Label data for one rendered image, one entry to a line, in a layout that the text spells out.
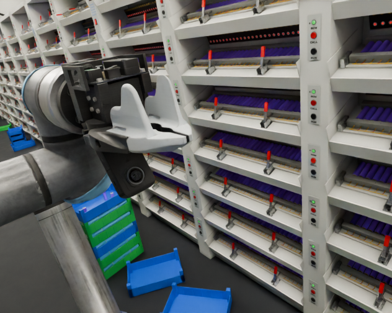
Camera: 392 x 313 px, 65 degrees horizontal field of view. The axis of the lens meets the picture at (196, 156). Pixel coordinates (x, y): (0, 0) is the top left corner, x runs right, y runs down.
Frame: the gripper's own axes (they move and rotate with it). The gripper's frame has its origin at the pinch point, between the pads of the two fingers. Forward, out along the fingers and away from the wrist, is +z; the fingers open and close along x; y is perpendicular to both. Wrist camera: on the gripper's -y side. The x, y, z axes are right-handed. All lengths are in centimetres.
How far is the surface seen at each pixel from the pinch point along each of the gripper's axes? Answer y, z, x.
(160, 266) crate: -117, -111, 46
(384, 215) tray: -49, -7, 71
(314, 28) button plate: 4, -29, 71
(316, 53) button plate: -3, -29, 71
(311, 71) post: -8, -30, 71
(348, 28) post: 2, -25, 81
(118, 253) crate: -106, -129, 31
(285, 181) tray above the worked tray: -49, -40, 71
